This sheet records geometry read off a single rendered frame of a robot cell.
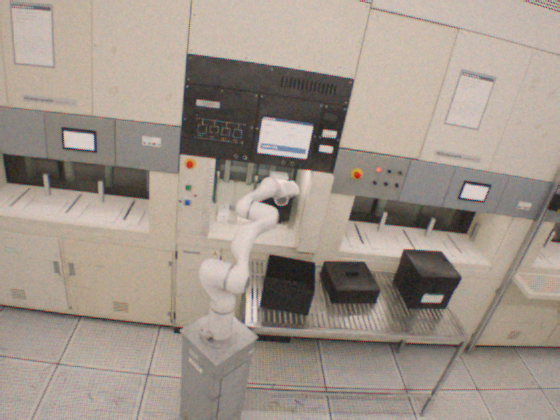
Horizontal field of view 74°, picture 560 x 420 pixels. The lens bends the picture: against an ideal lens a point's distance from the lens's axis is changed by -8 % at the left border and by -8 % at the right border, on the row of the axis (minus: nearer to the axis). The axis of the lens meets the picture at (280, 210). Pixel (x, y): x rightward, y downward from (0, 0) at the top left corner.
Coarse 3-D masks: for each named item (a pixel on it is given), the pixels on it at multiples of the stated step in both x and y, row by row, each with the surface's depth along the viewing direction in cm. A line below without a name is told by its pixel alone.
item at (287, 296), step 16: (272, 256) 235; (272, 272) 240; (288, 272) 239; (304, 272) 238; (272, 288) 211; (288, 288) 211; (304, 288) 236; (272, 304) 217; (288, 304) 216; (304, 304) 215
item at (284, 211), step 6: (270, 174) 264; (276, 174) 265; (282, 174) 267; (270, 198) 262; (294, 198) 263; (270, 204) 264; (276, 204) 264; (288, 204) 265; (282, 210) 266; (288, 210) 267; (282, 216) 269; (288, 216) 269
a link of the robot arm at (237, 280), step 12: (252, 204) 199; (264, 204) 200; (252, 216) 198; (264, 216) 195; (276, 216) 197; (240, 228) 191; (252, 228) 191; (264, 228) 195; (240, 240) 186; (252, 240) 189; (240, 252) 182; (240, 264) 177; (228, 276) 173; (240, 276) 173; (228, 288) 174; (240, 288) 173
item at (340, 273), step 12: (324, 264) 248; (336, 264) 249; (348, 264) 251; (360, 264) 253; (324, 276) 246; (336, 276) 238; (348, 276) 240; (360, 276) 241; (372, 276) 244; (336, 288) 228; (348, 288) 229; (360, 288) 231; (372, 288) 233; (336, 300) 230; (348, 300) 232; (360, 300) 233; (372, 300) 235
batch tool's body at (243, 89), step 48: (192, 96) 208; (240, 96) 209; (288, 96) 211; (336, 96) 212; (192, 144) 221; (336, 144) 225; (192, 192) 235; (240, 192) 313; (192, 240) 251; (288, 240) 263; (192, 288) 269
